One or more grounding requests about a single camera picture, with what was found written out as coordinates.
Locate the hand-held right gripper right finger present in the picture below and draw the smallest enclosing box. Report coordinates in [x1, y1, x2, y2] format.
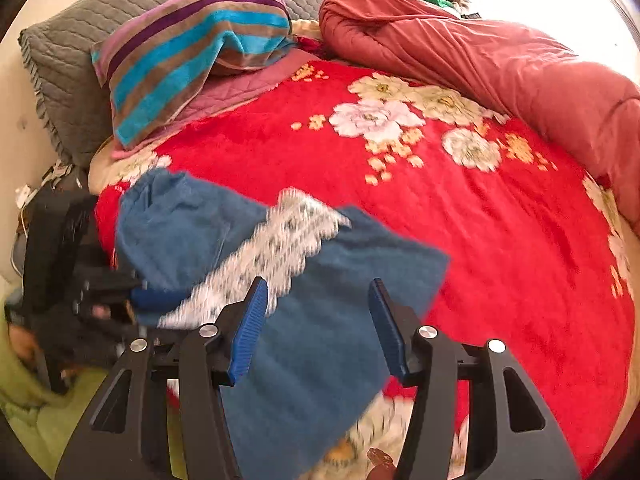
[367, 278, 583, 480]

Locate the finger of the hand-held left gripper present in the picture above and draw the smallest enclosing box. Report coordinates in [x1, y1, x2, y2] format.
[75, 286, 176, 342]
[82, 266, 146, 291]

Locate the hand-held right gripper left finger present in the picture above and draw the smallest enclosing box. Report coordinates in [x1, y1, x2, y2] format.
[55, 276, 271, 480]

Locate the blue denim pants lace trim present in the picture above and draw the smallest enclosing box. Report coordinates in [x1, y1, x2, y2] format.
[115, 167, 451, 479]

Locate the red floral blanket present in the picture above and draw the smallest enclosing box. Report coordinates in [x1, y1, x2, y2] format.
[95, 60, 636, 480]

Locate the green fleece cloth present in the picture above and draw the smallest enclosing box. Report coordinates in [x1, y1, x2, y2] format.
[0, 305, 117, 477]

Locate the large grey quilted pillow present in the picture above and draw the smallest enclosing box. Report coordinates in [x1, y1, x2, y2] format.
[19, 0, 283, 167]

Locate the striped towel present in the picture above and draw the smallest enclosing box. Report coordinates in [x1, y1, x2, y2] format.
[91, 0, 297, 150]

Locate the pink quilted pillow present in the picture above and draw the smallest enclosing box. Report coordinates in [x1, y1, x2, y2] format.
[110, 49, 331, 161]

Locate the pink-red quilt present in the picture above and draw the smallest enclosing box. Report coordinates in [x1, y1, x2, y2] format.
[319, 0, 640, 237]

